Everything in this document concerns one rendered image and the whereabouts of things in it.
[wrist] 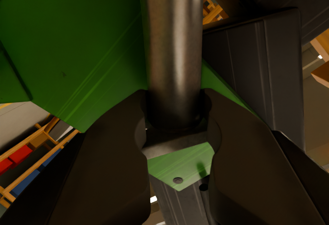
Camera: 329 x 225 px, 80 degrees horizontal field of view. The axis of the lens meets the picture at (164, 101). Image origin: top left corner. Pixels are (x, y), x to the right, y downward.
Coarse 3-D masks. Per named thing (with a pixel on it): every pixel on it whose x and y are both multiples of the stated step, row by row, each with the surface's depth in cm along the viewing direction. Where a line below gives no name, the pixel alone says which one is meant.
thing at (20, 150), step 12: (36, 132) 486; (72, 132) 551; (24, 144) 458; (36, 144) 483; (60, 144) 509; (0, 156) 411; (12, 156) 433; (24, 156) 448; (48, 156) 479; (0, 168) 407; (12, 168) 449; (36, 168) 456; (24, 180) 422; (0, 192) 385; (12, 192) 400
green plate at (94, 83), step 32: (0, 0) 11; (32, 0) 11; (64, 0) 11; (96, 0) 11; (128, 0) 11; (0, 32) 12; (32, 32) 12; (64, 32) 12; (96, 32) 12; (128, 32) 12; (32, 64) 14; (64, 64) 14; (96, 64) 14; (128, 64) 13; (32, 96) 15; (64, 96) 15; (96, 96) 15; (160, 160) 19; (192, 160) 19
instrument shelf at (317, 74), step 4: (324, 64) 60; (328, 64) 59; (316, 68) 61; (320, 68) 60; (324, 68) 58; (328, 68) 57; (312, 72) 61; (316, 72) 60; (320, 72) 58; (324, 72) 57; (328, 72) 56; (316, 76) 59; (320, 76) 57; (324, 76) 56; (328, 76) 54; (316, 80) 62; (320, 80) 58; (324, 80) 55; (328, 80) 53; (324, 84) 58; (328, 84) 54
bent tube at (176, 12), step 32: (160, 0) 8; (192, 0) 8; (160, 32) 9; (192, 32) 9; (160, 64) 9; (192, 64) 10; (160, 96) 10; (192, 96) 10; (160, 128) 11; (192, 128) 11
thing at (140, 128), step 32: (128, 96) 11; (96, 128) 8; (128, 128) 8; (96, 160) 7; (128, 160) 7; (64, 192) 6; (96, 192) 6; (128, 192) 6; (64, 224) 5; (96, 224) 5; (128, 224) 6
